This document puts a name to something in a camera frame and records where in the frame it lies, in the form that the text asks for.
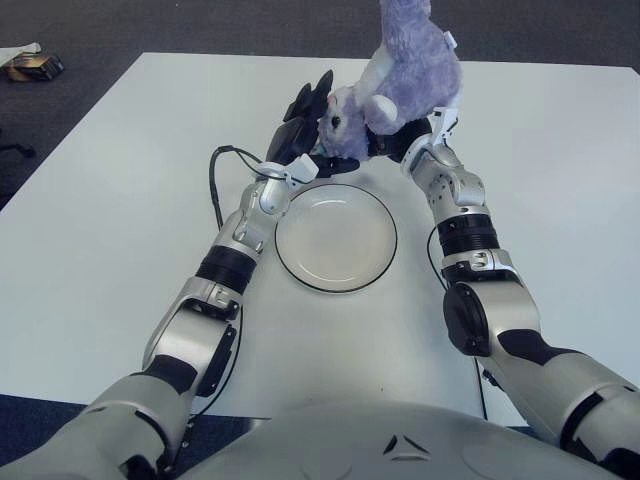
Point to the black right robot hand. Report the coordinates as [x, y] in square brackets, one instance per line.
[400, 142]

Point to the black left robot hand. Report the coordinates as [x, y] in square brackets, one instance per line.
[292, 140]

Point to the purple plush bunny doll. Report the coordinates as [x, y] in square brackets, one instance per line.
[415, 75]

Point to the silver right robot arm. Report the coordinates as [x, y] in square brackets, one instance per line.
[505, 310]

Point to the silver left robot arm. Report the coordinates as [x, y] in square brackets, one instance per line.
[190, 335]

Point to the white plate with black rim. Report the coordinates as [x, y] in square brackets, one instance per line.
[335, 240]

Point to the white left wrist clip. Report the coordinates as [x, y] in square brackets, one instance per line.
[305, 170]

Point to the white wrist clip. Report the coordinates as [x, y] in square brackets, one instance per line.
[445, 122]
[305, 170]

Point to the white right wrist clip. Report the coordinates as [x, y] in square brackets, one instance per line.
[445, 122]

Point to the black office chair base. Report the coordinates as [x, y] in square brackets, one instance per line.
[15, 149]

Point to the white paper sheet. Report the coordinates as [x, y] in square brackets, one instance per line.
[15, 54]

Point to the grey robot torso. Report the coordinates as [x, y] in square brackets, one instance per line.
[375, 445]

